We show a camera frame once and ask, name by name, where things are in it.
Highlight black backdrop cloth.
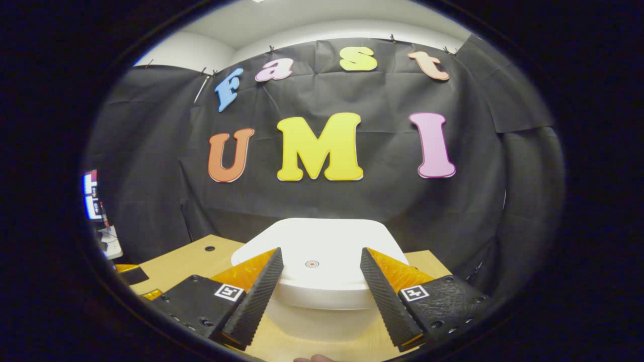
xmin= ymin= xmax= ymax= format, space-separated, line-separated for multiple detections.
xmin=83 ymin=35 xmax=567 ymax=297

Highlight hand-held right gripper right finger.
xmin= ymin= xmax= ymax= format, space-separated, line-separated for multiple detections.
xmin=360 ymin=247 xmax=491 ymax=352

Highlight wooden desktop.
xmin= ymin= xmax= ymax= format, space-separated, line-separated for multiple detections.
xmin=115 ymin=234 xmax=453 ymax=362

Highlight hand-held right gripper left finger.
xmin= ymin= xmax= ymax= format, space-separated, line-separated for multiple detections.
xmin=151 ymin=247 xmax=285 ymax=351

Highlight computer monitor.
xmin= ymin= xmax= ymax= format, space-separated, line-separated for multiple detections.
xmin=82 ymin=170 xmax=104 ymax=222

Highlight white desktop garbage bin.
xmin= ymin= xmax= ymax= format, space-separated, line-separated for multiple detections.
xmin=231 ymin=218 xmax=409 ymax=342

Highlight white side table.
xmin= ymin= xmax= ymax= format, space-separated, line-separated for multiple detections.
xmin=97 ymin=225 xmax=124 ymax=260

